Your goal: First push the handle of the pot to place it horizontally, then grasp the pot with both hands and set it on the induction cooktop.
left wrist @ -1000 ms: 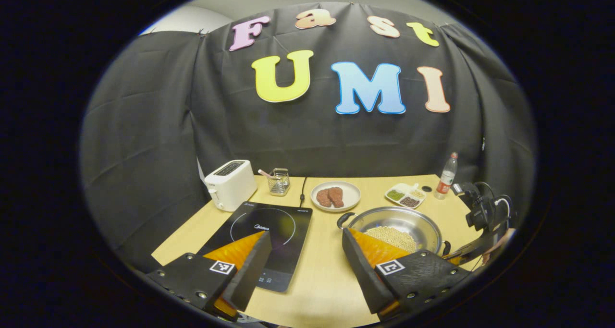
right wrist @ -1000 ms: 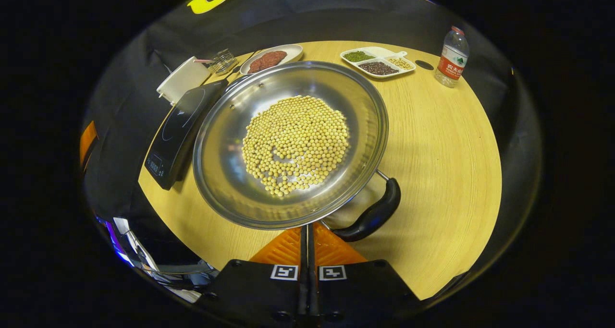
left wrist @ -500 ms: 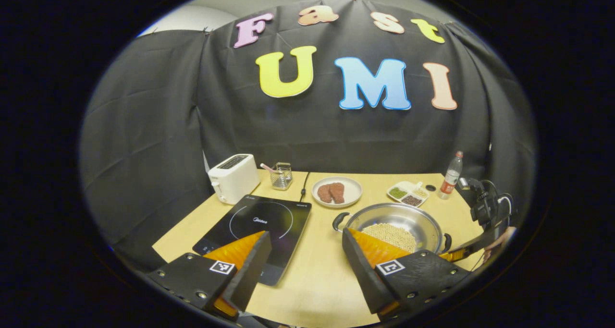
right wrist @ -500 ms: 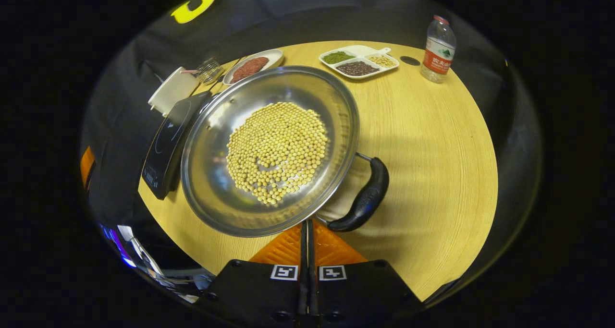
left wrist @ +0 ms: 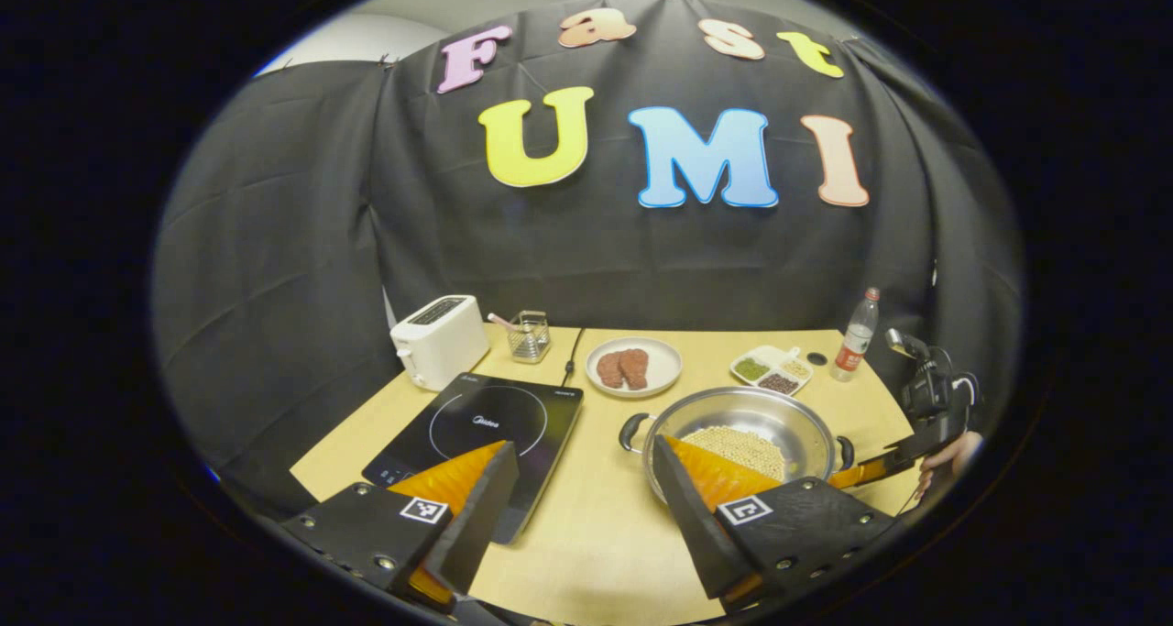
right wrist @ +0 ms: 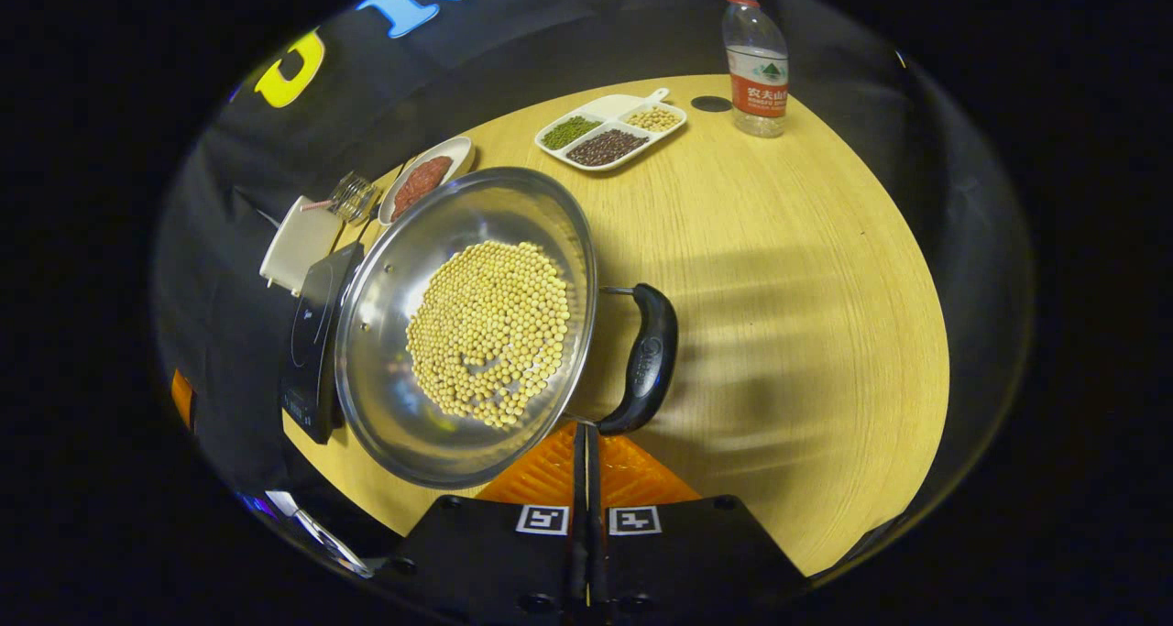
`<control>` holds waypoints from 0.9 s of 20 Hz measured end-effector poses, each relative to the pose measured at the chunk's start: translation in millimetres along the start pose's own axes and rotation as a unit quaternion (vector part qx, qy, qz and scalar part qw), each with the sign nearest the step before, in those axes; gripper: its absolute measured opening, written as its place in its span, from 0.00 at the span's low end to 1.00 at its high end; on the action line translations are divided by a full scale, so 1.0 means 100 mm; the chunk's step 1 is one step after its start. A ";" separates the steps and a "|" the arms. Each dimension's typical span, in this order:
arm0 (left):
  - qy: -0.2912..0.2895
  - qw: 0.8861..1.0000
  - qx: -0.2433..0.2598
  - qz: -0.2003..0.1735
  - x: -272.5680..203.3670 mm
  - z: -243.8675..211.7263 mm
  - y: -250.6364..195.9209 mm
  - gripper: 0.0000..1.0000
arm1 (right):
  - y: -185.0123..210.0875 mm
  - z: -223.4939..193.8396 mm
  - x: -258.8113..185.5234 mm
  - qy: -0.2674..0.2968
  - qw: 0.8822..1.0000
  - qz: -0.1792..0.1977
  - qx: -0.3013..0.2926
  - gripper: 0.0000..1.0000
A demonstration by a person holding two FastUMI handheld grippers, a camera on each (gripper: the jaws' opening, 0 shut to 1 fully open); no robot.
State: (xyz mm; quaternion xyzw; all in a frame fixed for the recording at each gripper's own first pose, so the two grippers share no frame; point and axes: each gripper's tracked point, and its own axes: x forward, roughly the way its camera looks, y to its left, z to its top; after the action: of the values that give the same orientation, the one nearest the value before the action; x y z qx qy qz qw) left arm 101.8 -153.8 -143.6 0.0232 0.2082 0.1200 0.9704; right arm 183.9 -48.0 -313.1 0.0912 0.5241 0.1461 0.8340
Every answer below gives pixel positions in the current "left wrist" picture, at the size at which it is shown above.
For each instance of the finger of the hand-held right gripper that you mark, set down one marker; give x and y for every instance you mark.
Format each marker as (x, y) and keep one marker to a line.
(871, 470)

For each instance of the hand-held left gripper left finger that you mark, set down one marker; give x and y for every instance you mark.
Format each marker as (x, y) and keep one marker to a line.
(481, 507)

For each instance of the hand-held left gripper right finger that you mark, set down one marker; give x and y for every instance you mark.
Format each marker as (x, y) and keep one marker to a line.
(687, 525)

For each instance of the black induction cooktop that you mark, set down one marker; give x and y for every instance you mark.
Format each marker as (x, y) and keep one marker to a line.
(486, 420)

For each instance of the steel pot with soybeans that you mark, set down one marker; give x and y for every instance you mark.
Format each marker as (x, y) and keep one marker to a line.
(770, 420)

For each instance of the clear plastic water bottle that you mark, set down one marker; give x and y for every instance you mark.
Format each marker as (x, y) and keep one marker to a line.
(857, 337)

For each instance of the white divided bean dish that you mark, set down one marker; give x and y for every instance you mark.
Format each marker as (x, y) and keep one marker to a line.
(770, 369)

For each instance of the brown steak piece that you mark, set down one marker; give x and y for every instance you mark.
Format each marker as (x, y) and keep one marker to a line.
(634, 367)
(609, 369)

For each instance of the white round plate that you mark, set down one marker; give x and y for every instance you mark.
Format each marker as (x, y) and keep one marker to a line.
(662, 360)

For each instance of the white toaster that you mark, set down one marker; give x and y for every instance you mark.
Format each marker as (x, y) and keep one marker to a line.
(440, 342)

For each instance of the pink stick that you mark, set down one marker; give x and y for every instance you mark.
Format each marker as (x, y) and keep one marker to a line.
(500, 320)

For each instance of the black backdrop cloth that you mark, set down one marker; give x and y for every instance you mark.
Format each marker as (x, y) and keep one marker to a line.
(596, 250)

